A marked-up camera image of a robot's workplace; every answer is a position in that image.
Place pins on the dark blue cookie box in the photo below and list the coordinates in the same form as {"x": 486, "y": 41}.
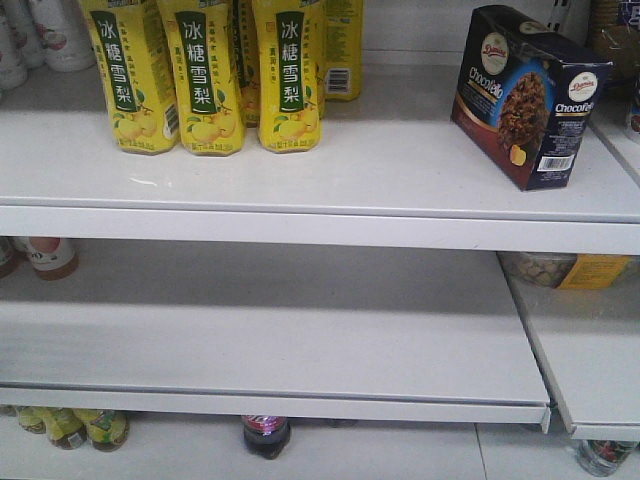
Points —
{"x": 524, "y": 95}

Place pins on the white store shelving unit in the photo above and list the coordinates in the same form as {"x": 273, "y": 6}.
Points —
{"x": 353, "y": 289}

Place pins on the dark cola bottle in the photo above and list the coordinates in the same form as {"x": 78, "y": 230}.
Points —
{"x": 266, "y": 436}

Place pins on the yellow pear drink bottle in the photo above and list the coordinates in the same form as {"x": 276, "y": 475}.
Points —
{"x": 199, "y": 37}
{"x": 289, "y": 39}
{"x": 344, "y": 29}
{"x": 247, "y": 59}
{"x": 135, "y": 68}

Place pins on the rear yellow pear drink bottle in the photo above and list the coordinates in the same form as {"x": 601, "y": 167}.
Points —
{"x": 344, "y": 29}
{"x": 247, "y": 59}

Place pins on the clear cookie tub yellow label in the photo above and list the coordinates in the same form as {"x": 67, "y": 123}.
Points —
{"x": 570, "y": 271}

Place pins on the peach drink bottle lower shelf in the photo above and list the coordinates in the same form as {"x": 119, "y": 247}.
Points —
{"x": 52, "y": 258}

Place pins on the green yellow tea bottle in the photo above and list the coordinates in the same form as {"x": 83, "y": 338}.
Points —
{"x": 62, "y": 428}
{"x": 107, "y": 429}

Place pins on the white peach drink bottle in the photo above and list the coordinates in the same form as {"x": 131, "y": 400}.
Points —
{"x": 13, "y": 69}
{"x": 63, "y": 33}

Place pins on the brown cracker package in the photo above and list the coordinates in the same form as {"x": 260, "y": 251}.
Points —
{"x": 613, "y": 33}

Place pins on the clear water bottle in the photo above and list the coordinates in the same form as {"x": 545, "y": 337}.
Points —
{"x": 602, "y": 458}

